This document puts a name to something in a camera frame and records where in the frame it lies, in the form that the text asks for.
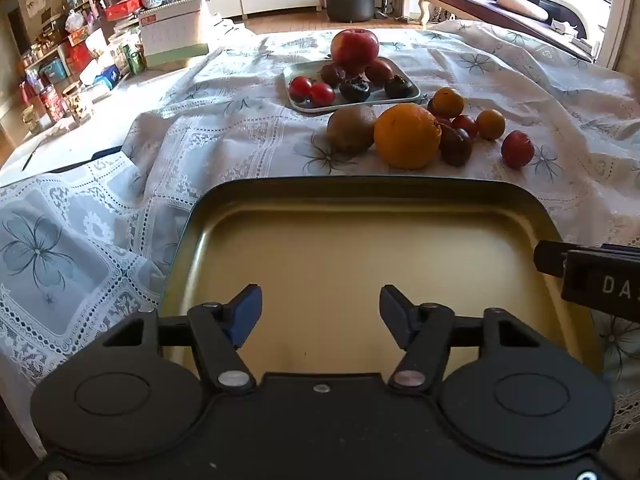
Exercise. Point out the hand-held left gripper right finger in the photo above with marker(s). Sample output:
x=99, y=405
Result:
x=397, y=317

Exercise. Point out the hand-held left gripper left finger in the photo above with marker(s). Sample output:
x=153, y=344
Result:
x=246, y=315

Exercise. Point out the white window frame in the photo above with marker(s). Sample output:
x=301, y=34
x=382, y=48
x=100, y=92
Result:
x=612, y=20

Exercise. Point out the white low cabinet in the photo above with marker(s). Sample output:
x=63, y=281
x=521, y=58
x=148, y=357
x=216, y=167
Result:
x=260, y=2

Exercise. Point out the large orange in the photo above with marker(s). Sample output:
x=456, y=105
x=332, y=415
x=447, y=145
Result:
x=407, y=136

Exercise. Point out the white and green box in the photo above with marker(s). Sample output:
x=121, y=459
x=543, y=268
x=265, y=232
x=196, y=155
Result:
x=172, y=35

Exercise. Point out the brown kiwi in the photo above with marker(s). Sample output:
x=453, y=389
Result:
x=350, y=129

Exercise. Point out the red gift box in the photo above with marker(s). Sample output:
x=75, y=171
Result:
x=122, y=8

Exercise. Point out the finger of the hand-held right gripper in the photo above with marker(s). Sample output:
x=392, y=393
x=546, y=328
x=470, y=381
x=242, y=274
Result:
x=549, y=257

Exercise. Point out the small mandarin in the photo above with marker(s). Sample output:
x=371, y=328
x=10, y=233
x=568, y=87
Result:
x=490, y=124
x=447, y=102

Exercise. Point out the black round ottoman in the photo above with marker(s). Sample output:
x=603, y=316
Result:
x=350, y=2

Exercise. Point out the white cushion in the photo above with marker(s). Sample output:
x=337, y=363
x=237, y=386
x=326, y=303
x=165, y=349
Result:
x=522, y=6

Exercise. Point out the dark red plum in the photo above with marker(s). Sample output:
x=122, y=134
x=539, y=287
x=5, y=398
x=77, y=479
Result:
x=456, y=147

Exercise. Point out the yellow metal tray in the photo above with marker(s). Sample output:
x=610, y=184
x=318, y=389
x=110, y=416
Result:
x=350, y=260

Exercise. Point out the white plastic bag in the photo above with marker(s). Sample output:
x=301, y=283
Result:
x=75, y=21

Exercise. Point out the small grey tray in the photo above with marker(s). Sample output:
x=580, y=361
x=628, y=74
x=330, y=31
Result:
x=302, y=70

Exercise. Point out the dark brown tomato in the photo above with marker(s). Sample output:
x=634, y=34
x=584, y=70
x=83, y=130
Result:
x=355, y=91
x=331, y=74
x=399, y=87

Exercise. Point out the blue storage basket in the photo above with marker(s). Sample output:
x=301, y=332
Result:
x=52, y=69

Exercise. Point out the large red apple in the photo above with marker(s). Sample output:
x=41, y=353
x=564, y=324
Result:
x=354, y=47

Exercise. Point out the red cherry tomato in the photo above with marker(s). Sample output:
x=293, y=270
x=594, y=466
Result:
x=322, y=95
x=300, y=88

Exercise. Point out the dark purple chaise lounge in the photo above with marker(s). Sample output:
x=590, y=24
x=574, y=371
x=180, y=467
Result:
x=465, y=2

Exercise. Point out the blue tissue pack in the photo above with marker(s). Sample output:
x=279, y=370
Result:
x=106, y=78

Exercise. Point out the white lace floral tablecloth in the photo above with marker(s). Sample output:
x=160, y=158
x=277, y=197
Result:
x=225, y=135

